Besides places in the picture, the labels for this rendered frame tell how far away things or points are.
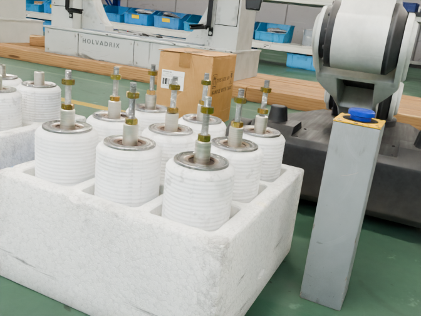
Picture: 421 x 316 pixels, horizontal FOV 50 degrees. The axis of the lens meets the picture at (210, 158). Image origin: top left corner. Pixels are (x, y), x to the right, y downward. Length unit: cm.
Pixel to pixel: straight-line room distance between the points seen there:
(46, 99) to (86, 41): 225
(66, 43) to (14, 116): 244
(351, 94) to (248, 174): 62
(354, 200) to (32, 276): 51
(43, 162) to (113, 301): 23
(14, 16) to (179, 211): 358
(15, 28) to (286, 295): 356
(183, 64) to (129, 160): 123
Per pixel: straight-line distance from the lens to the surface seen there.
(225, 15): 287
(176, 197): 60
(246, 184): 70
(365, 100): 125
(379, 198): 110
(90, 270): 69
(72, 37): 339
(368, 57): 97
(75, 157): 71
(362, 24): 97
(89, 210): 65
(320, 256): 78
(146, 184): 65
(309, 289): 81
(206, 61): 180
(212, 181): 58
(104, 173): 65
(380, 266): 100
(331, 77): 108
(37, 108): 108
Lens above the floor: 44
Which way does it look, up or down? 17 degrees down
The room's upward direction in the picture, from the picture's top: 7 degrees clockwise
